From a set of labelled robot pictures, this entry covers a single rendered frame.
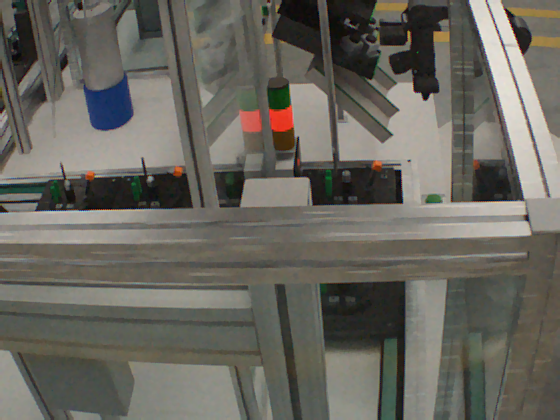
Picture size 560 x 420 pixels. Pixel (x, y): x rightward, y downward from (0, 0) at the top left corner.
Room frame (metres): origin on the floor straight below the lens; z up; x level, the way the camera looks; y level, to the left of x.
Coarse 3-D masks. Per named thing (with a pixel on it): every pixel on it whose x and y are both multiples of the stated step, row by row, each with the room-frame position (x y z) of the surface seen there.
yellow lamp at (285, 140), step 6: (276, 132) 1.49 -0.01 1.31; (282, 132) 1.49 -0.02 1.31; (288, 132) 1.49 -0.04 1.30; (294, 132) 1.51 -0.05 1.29; (276, 138) 1.49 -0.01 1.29; (282, 138) 1.49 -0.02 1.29; (288, 138) 1.49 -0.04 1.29; (294, 138) 1.50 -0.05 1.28; (276, 144) 1.49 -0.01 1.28; (282, 144) 1.49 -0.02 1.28; (288, 144) 1.49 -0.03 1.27; (294, 144) 1.50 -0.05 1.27; (282, 150) 1.49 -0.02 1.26
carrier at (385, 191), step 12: (336, 168) 1.74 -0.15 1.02; (348, 168) 1.80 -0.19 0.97; (360, 168) 1.79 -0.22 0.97; (384, 168) 1.78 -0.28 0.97; (312, 180) 1.77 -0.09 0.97; (324, 180) 1.76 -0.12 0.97; (336, 180) 1.73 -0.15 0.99; (348, 180) 1.67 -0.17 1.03; (360, 180) 1.72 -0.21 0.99; (312, 192) 1.72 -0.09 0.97; (324, 192) 1.69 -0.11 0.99; (336, 192) 1.68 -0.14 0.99; (348, 192) 1.67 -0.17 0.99; (360, 192) 1.67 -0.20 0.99; (372, 192) 1.66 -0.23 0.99; (384, 192) 1.68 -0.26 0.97; (312, 204) 1.67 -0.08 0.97; (324, 204) 1.65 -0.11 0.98; (336, 204) 1.63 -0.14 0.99; (348, 204) 1.63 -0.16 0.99; (360, 204) 1.62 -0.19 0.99
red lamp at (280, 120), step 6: (288, 108) 1.50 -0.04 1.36; (270, 114) 1.50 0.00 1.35; (276, 114) 1.49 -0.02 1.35; (282, 114) 1.49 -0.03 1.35; (288, 114) 1.49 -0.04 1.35; (270, 120) 1.50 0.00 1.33; (276, 120) 1.49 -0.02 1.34; (282, 120) 1.49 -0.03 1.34; (288, 120) 1.49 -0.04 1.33; (276, 126) 1.49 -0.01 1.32; (282, 126) 1.49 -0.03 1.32; (288, 126) 1.49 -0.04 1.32
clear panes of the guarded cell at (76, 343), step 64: (0, 320) 0.39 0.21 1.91; (64, 320) 0.38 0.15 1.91; (128, 320) 0.38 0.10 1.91; (192, 320) 0.37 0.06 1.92; (256, 320) 0.36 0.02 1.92; (320, 320) 0.36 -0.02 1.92; (384, 320) 0.35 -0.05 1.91; (448, 320) 0.34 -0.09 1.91; (512, 320) 0.34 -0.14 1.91; (0, 384) 0.40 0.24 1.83; (64, 384) 0.39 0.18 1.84; (128, 384) 0.38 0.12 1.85; (192, 384) 0.37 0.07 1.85; (256, 384) 0.36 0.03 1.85; (320, 384) 0.36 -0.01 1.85; (384, 384) 0.35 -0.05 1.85; (448, 384) 0.34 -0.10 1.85
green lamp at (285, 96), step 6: (270, 90) 1.49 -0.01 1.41; (282, 90) 1.49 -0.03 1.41; (288, 90) 1.50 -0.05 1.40; (270, 96) 1.49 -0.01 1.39; (276, 96) 1.49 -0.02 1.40; (282, 96) 1.49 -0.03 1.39; (288, 96) 1.50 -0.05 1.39; (270, 102) 1.50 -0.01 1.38; (276, 102) 1.49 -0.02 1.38; (282, 102) 1.49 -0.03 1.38; (288, 102) 1.50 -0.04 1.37; (270, 108) 1.50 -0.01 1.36; (276, 108) 1.49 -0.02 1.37; (282, 108) 1.49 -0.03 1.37
